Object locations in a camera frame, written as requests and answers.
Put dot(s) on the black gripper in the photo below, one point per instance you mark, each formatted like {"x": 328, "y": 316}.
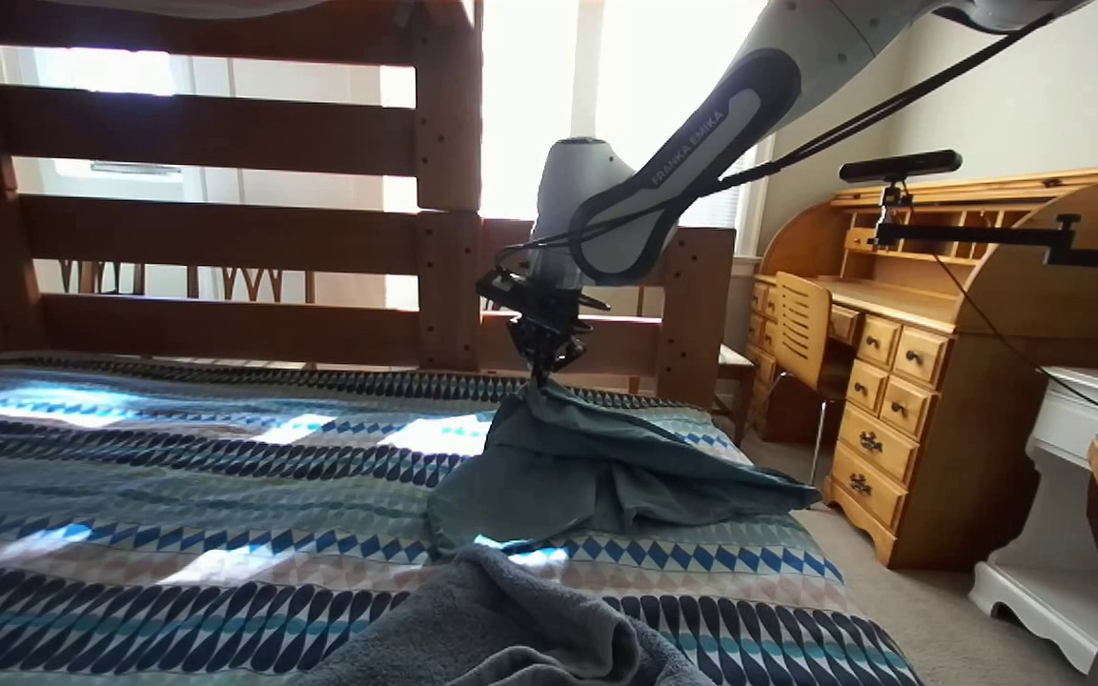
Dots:
{"x": 545, "y": 316}

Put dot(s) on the black stereo camera bar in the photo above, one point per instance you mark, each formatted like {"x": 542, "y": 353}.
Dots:
{"x": 896, "y": 166}

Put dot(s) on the blue grey cloth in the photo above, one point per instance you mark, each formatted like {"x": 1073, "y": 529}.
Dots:
{"x": 573, "y": 479}

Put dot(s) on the wooden bunk bed frame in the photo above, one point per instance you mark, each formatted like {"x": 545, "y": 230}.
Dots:
{"x": 219, "y": 230}

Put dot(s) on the wooden roll-top desk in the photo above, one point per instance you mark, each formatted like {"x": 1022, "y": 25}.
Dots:
{"x": 993, "y": 419}

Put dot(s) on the grey fuzzy blanket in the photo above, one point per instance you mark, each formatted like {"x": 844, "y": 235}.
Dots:
{"x": 486, "y": 629}

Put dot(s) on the white side table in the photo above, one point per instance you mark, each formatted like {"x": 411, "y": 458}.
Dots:
{"x": 1056, "y": 574}

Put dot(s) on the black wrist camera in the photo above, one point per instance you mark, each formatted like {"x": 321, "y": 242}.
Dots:
{"x": 504, "y": 292}

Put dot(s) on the bright window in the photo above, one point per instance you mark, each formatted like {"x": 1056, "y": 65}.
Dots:
{"x": 534, "y": 62}

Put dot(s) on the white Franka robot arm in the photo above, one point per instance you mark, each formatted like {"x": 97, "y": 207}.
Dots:
{"x": 702, "y": 125}

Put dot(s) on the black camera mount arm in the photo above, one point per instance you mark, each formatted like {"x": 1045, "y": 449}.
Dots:
{"x": 981, "y": 237}

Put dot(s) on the blue patterned bedspread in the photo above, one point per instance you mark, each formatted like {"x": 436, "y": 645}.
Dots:
{"x": 130, "y": 508}

